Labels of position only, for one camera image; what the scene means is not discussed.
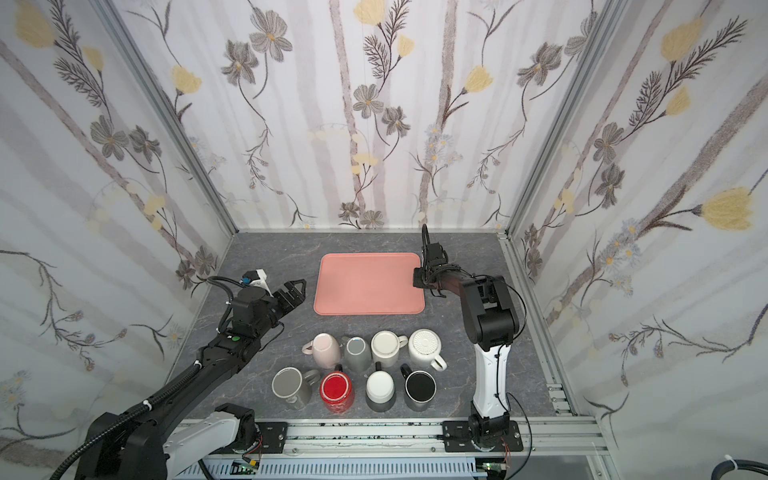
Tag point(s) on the cream ribbed mug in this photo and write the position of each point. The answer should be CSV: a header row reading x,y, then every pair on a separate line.
x,y
424,347

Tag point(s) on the small grey upside-down mug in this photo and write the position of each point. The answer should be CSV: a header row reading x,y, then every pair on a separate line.
x,y
357,353

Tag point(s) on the red upside-down mug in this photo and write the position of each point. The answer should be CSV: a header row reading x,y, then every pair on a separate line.
x,y
337,391

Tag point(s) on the grey mug white base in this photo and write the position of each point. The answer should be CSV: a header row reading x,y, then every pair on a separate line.
x,y
380,391

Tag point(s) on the white slotted cable duct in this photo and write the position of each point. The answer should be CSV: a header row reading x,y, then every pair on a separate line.
x,y
352,468

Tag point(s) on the pink rectangular tray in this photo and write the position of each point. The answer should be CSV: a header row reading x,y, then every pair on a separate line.
x,y
361,284

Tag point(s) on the black mug white rim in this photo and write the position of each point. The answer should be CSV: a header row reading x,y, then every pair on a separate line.
x,y
419,388

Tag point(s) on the large grey upside-down mug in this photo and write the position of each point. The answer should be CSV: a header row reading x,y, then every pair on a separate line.
x,y
294,387

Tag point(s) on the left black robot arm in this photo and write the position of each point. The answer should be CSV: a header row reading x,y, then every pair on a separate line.
x,y
131,445

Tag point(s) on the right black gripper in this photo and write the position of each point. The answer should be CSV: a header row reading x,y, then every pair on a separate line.
x,y
432,270

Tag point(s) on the white mug red inside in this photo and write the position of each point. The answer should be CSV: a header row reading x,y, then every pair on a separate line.
x,y
386,346

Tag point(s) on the pink upside-down mug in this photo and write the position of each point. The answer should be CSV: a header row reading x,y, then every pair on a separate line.
x,y
325,350

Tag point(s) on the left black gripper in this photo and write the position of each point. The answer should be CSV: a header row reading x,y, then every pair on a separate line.
x,y
279,295

